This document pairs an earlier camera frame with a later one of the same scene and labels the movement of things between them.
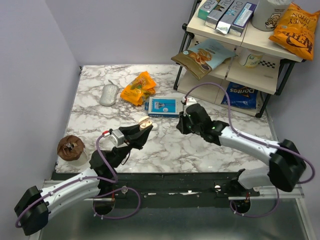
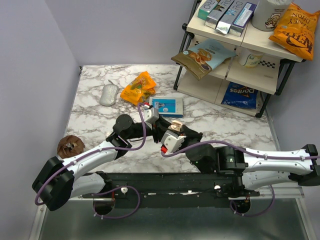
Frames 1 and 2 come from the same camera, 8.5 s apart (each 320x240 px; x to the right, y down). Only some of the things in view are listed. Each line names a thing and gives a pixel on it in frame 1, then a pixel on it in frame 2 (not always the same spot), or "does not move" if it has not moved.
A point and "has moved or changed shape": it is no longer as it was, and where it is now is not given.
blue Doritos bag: [241, 96] does not move
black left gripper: [135, 138] → [158, 128]
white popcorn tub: [267, 14] does not move
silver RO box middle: [225, 23] does not move
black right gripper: [180, 124] → [189, 134]
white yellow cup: [249, 58] does not move
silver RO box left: [217, 12] does not move
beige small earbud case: [144, 122] has moved or changed shape
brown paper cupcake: [70, 147] does not move
